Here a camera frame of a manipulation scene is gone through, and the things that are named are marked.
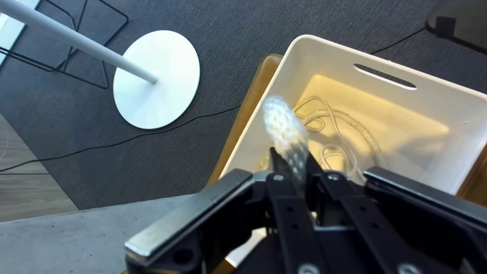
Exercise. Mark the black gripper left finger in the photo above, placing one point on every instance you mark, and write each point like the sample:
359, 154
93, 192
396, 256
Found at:
292, 221

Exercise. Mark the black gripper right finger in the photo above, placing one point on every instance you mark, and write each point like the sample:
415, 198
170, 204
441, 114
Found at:
364, 237

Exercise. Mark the golden chair under basket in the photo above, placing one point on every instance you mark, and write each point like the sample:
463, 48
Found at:
473, 189

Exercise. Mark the white plastic basket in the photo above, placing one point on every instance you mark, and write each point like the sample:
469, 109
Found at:
409, 122

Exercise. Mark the white round table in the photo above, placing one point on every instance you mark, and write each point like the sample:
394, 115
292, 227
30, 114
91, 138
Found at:
155, 77

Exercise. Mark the black wire chair frame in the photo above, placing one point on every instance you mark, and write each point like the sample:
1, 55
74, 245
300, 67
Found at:
74, 20

